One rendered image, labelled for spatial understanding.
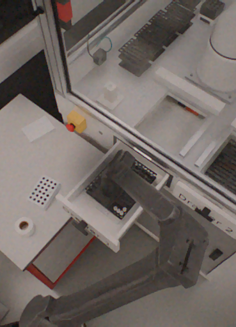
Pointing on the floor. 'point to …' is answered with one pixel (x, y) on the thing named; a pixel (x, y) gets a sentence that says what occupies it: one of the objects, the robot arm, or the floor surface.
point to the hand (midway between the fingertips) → (107, 199)
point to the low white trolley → (4, 121)
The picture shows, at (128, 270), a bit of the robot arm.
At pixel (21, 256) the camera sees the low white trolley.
